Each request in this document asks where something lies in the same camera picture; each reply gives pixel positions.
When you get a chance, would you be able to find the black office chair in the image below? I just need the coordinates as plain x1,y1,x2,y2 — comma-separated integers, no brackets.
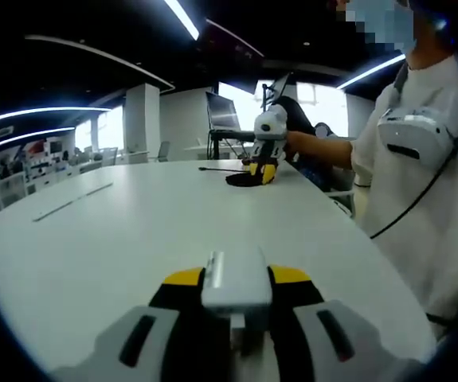
275,95,318,138

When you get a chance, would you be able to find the laptop on stand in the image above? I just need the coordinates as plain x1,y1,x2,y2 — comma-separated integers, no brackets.
205,91,242,133

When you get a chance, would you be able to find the person in white shirt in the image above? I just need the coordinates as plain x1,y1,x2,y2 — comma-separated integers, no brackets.
350,53,458,339

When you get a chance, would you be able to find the dark hanging display screen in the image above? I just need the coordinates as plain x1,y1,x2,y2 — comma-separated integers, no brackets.
206,19,260,96

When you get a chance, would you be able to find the black Type-C cable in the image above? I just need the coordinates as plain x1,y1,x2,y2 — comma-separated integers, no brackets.
198,158,280,189

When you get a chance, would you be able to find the white chest device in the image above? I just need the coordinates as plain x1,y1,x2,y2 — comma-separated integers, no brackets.
377,106,458,165

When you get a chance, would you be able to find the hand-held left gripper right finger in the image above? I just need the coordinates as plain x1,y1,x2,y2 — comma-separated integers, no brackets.
266,264,427,382

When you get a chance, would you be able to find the white charger adapter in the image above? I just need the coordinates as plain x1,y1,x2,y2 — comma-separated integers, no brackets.
199,245,274,333

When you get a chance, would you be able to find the black chest device cable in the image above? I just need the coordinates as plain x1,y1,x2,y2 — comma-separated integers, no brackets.
369,137,458,240

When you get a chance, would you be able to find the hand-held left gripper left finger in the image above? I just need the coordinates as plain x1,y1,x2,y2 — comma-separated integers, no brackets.
51,267,232,382

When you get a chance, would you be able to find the person's right hand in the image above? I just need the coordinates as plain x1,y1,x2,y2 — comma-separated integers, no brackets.
284,130,314,161

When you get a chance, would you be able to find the grey neck strap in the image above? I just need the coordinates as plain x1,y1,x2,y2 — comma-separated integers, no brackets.
386,62,409,109

